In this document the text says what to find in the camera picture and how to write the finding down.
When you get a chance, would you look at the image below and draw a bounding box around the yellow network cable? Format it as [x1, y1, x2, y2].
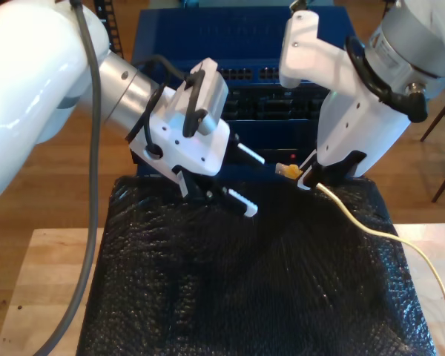
[274, 162, 445, 356]

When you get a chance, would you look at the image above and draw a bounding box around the dark blue rack unit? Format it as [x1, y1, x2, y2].
[131, 118, 359, 183]

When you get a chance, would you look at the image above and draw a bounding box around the dark metal stool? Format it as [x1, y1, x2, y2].
[421, 87, 445, 203]

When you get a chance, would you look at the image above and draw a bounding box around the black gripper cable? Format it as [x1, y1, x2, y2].
[125, 85, 168, 159]
[343, 35, 430, 124]

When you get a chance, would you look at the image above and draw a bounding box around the blue network switch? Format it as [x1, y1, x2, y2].
[131, 7, 357, 85]

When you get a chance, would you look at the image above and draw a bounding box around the black perforated rack post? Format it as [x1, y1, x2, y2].
[93, 0, 124, 60]

